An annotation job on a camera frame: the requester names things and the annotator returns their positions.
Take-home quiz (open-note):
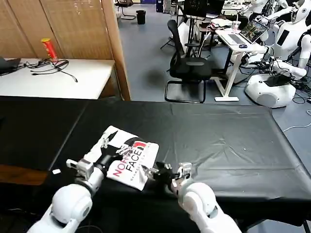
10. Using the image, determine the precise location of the black monitor on stand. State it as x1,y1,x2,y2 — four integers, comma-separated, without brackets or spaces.
183,0,209,22

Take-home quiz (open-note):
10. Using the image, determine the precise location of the white office desk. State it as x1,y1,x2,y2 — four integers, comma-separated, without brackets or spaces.
213,28,268,102

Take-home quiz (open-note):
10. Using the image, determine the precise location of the black mesh office chair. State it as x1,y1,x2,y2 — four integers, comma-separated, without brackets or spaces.
164,19,212,104

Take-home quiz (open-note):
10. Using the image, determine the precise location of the black tablecloth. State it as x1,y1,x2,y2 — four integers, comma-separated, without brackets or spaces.
0,96,311,233

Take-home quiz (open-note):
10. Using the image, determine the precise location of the white floor cable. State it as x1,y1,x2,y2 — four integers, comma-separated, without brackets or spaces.
282,120,311,133

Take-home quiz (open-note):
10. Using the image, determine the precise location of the red snack can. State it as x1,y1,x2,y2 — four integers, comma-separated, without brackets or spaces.
40,37,59,63

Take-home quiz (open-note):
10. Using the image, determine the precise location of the white printed shirt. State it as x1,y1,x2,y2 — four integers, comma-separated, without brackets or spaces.
83,125,160,192

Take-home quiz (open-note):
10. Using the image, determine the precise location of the open silver laptop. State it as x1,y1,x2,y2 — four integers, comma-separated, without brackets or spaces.
227,18,270,46

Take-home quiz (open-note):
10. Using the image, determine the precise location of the white side table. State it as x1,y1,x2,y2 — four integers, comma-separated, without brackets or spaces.
0,57,115,100

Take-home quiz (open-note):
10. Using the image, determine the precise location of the brown wooden board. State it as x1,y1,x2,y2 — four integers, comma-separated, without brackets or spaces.
0,164,49,186

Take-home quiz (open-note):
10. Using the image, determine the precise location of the stack of white papers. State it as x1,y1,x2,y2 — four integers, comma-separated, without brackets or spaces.
210,18,234,29

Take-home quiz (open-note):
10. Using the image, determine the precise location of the black bag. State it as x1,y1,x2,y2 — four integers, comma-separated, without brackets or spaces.
0,56,22,75

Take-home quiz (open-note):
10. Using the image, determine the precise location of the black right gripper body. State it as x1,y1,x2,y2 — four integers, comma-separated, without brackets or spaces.
152,165,176,189

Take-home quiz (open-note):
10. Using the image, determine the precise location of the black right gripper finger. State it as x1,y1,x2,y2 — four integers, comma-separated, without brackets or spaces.
143,171,157,182
142,163,172,174

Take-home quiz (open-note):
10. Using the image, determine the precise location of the black cable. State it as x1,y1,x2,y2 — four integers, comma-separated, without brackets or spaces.
30,62,78,83
23,58,69,69

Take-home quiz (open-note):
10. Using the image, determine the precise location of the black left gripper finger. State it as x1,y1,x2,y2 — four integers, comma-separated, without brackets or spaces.
100,130,119,149
116,143,134,156

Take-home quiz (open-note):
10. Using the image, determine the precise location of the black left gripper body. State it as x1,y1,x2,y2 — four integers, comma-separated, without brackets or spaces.
93,145,124,177

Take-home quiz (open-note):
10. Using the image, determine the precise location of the black cantilever chair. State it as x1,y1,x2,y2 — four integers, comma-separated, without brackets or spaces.
114,0,137,21

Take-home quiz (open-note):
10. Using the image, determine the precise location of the black trash bin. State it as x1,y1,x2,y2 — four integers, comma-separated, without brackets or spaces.
136,9,147,25

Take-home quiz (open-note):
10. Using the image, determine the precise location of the white humanoid robot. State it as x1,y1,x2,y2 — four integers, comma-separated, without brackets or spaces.
244,0,311,109

